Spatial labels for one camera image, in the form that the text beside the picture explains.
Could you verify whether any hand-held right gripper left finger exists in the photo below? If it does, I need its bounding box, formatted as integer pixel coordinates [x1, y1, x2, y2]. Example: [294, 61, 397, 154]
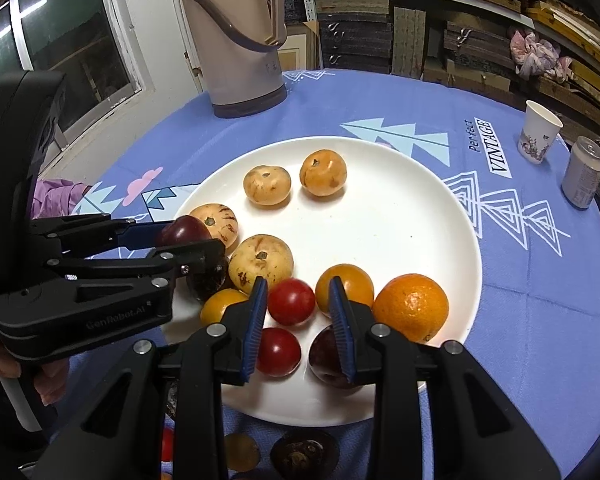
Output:
[39, 276, 269, 480]

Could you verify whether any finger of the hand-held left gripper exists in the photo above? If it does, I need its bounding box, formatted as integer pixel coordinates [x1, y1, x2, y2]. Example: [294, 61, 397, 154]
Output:
[45, 239, 226, 285]
[30, 214, 178, 257]

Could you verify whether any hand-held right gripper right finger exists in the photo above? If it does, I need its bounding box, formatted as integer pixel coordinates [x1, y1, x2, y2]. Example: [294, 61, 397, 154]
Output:
[328, 276, 563, 480]

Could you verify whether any dark red plum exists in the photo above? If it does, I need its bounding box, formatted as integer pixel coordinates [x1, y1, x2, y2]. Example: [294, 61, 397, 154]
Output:
[161, 215, 212, 248]
[308, 325, 361, 390]

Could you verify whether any orange tomato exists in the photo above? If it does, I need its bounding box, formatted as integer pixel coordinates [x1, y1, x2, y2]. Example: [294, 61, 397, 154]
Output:
[315, 264, 375, 317]

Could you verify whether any yellow pepino melon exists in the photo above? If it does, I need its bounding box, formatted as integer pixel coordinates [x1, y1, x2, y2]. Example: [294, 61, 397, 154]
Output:
[228, 234, 295, 295]
[243, 165, 292, 207]
[299, 149, 347, 196]
[188, 203, 240, 248]

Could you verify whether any white plate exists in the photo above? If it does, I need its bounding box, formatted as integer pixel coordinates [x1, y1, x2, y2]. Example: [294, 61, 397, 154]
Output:
[160, 136, 483, 428]

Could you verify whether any person's left hand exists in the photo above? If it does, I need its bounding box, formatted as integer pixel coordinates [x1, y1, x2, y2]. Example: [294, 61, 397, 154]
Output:
[0, 341, 72, 407]

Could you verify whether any dark purple passion fruit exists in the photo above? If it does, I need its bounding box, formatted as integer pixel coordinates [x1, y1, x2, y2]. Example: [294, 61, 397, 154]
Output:
[270, 433, 340, 480]
[165, 380, 181, 421]
[186, 256, 229, 302]

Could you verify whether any yellow tomato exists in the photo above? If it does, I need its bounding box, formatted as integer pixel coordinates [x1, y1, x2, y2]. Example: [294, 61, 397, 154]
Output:
[200, 288, 251, 326]

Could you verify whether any large orange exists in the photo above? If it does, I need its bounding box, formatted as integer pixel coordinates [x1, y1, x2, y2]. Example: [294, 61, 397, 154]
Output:
[372, 273, 450, 343]

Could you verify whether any purple cloth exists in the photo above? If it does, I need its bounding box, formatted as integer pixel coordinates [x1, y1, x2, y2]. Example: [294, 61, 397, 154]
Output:
[30, 178, 93, 220]

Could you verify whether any brown longan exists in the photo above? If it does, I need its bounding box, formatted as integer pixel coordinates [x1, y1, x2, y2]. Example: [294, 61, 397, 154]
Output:
[223, 433, 261, 472]

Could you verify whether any beige thermos jug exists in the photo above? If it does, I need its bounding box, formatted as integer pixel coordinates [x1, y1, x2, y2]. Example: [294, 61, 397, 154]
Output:
[176, 0, 288, 119]

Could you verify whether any glass window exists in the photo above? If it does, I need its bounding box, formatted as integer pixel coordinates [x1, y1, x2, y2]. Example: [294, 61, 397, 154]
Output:
[0, 0, 143, 146]

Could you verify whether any blue printed tablecloth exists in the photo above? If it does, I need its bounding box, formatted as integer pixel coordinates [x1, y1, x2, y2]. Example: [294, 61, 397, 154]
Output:
[30, 67, 600, 480]

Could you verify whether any white door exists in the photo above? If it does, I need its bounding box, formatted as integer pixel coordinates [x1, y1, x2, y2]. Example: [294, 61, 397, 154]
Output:
[167, 0, 211, 96]

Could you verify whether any white metal shelf rack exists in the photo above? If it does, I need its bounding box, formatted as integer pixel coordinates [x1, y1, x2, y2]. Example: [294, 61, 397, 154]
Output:
[300, 0, 600, 76]

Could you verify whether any white paper cup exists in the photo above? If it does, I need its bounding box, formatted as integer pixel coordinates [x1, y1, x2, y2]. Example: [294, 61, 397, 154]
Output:
[517, 100, 563, 166]

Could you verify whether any white drink can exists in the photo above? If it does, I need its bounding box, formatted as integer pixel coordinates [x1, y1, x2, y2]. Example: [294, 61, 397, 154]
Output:
[561, 136, 600, 210]

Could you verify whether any pink floral cloth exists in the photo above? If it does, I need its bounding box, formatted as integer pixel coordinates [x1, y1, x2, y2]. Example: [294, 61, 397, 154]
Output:
[509, 29, 573, 83]

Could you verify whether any picture frame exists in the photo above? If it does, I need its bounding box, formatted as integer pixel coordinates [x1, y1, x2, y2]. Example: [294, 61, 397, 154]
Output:
[277, 20, 321, 73]

